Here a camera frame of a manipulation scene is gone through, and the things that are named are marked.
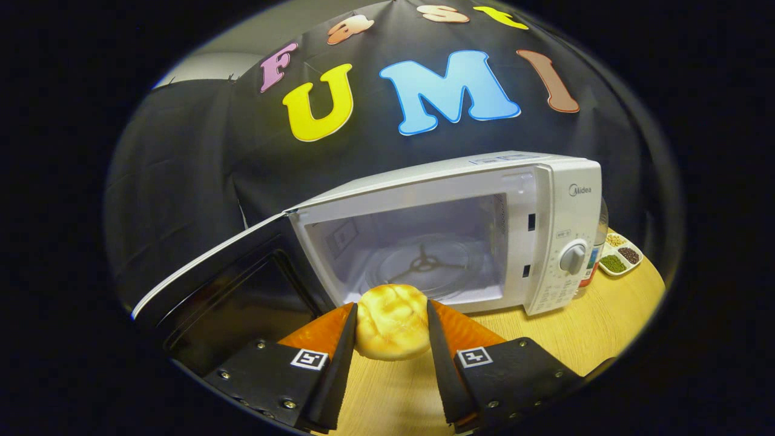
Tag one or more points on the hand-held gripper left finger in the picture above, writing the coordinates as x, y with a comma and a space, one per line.
336, 375

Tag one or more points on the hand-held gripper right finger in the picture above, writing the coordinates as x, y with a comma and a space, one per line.
445, 375

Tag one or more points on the golden bread bun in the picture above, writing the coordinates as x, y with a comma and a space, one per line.
392, 321

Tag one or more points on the white microwave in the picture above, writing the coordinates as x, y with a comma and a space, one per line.
563, 212

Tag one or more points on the plastic bottle with red label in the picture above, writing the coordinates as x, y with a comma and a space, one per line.
593, 254

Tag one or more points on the white divided dish of beans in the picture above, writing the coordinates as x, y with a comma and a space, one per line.
619, 259

